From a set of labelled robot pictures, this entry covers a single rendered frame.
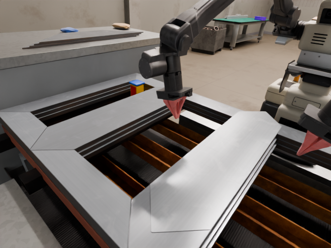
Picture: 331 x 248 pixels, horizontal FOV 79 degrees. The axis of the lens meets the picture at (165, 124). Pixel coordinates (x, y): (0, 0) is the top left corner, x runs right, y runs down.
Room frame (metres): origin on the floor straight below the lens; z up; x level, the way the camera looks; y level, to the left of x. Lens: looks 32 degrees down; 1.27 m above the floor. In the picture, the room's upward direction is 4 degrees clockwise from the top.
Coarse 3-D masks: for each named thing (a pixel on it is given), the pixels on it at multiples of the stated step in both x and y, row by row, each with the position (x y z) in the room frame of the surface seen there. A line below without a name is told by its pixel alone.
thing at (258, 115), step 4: (244, 112) 0.79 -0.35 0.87; (248, 112) 0.80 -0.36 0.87; (252, 112) 0.80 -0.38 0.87; (256, 112) 0.80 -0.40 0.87; (256, 116) 0.76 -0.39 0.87; (260, 116) 0.77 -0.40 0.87; (264, 116) 0.77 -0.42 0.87; (268, 116) 0.77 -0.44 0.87; (264, 120) 0.73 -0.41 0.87; (268, 120) 0.74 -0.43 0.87; (272, 120) 0.74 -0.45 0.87; (276, 124) 0.70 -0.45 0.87
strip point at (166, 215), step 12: (156, 192) 0.33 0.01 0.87; (156, 204) 0.30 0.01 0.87; (168, 204) 0.30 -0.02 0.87; (156, 216) 0.27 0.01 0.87; (168, 216) 0.27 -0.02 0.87; (180, 216) 0.27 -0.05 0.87; (192, 216) 0.27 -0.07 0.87; (156, 228) 0.24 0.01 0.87; (168, 228) 0.24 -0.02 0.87; (180, 228) 0.24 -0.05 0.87; (192, 228) 0.25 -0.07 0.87; (204, 228) 0.25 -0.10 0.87
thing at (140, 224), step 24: (96, 96) 0.91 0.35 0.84; (0, 120) 0.65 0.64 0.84; (144, 120) 0.70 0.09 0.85; (216, 120) 0.78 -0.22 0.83; (24, 144) 0.49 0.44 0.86; (96, 144) 0.53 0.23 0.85; (288, 144) 0.60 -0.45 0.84; (144, 192) 0.33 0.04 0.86; (240, 192) 0.36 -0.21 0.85; (144, 216) 0.27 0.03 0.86; (144, 240) 0.22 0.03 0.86; (168, 240) 0.22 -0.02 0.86; (192, 240) 0.22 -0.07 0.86; (216, 240) 0.25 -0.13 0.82
